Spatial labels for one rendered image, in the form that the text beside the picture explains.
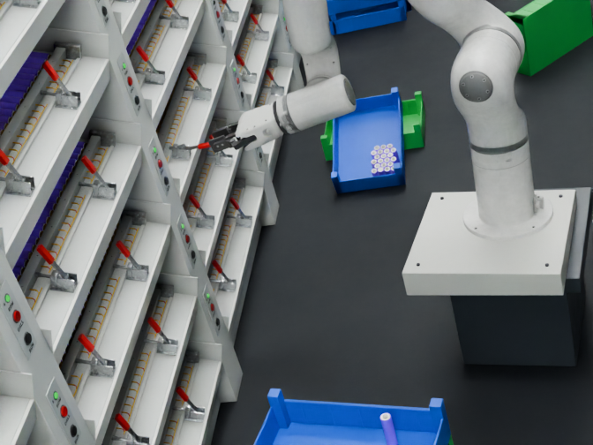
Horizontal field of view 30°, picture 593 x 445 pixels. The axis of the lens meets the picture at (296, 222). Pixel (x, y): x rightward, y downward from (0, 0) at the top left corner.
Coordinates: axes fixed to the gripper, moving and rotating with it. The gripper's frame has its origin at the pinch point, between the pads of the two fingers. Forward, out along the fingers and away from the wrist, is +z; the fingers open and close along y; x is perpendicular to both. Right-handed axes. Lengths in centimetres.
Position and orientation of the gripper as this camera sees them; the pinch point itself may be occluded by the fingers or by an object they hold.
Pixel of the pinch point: (221, 139)
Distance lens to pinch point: 247.2
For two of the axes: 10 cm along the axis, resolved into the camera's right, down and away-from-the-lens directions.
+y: 1.1, -5.9, 8.0
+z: -8.9, 2.9, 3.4
